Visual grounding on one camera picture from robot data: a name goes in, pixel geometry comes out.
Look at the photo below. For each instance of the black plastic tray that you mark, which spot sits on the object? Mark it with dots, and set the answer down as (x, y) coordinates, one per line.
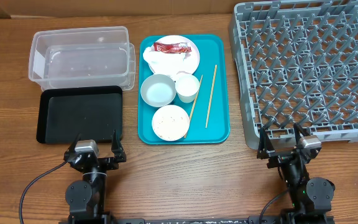
(91, 112)

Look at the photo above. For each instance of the red snack wrapper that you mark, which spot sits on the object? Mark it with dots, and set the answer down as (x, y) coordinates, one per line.
(176, 48)

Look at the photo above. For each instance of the white napkin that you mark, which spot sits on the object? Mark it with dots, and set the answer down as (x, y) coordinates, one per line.
(163, 63)

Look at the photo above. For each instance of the clear plastic bin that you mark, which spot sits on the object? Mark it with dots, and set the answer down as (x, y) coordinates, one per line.
(82, 57)

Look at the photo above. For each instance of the grey dishwasher rack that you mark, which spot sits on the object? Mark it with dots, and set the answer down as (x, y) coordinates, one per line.
(297, 63)

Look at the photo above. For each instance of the right wooden chopstick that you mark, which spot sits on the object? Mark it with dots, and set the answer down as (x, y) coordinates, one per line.
(211, 96)

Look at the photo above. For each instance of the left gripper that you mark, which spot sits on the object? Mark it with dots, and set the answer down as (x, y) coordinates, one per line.
(119, 157)

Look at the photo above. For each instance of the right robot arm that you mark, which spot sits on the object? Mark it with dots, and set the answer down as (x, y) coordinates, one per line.
(310, 197)

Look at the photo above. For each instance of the teal serving tray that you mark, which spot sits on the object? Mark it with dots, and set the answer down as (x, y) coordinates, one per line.
(211, 50)

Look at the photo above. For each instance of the white paper cup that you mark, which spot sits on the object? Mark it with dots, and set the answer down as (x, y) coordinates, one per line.
(187, 87)

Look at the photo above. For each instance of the white round plate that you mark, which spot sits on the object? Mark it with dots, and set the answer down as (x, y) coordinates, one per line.
(192, 59)

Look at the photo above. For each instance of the pink bowl with rice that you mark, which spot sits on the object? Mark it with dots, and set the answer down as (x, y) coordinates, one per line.
(170, 122)

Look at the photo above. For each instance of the wooden chopstick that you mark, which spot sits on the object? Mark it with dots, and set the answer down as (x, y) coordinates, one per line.
(211, 96)
(194, 103)

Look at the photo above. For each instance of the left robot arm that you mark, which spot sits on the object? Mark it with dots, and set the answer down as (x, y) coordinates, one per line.
(86, 197)

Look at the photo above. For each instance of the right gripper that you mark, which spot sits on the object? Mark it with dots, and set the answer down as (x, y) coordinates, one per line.
(266, 151)

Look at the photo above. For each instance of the left wooden chopstick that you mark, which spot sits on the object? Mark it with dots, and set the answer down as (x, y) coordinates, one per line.
(194, 103)

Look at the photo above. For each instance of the grey-white bowl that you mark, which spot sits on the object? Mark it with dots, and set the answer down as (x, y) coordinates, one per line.
(158, 90)

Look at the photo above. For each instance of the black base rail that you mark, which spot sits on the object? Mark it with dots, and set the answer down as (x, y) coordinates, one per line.
(248, 220)

